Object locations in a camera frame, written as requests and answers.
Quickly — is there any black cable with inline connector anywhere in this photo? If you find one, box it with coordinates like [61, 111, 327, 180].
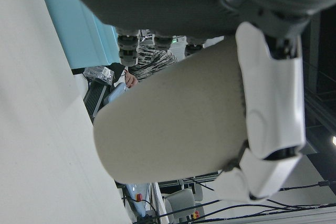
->
[278, 180, 336, 192]

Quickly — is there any light grey rounded device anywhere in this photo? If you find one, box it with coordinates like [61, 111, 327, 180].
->
[162, 188, 205, 224]

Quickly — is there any white paper cup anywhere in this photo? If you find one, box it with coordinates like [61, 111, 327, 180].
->
[93, 37, 249, 184]

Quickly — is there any person in patterned sweater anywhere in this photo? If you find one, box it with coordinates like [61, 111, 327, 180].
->
[107, 44, 179, 91]

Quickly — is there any clear plastic bag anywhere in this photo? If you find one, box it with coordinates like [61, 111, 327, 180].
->
[83, 66, 114, 83]

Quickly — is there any black laptop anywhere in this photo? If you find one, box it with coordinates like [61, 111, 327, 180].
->
[82, 79, 111, 124]

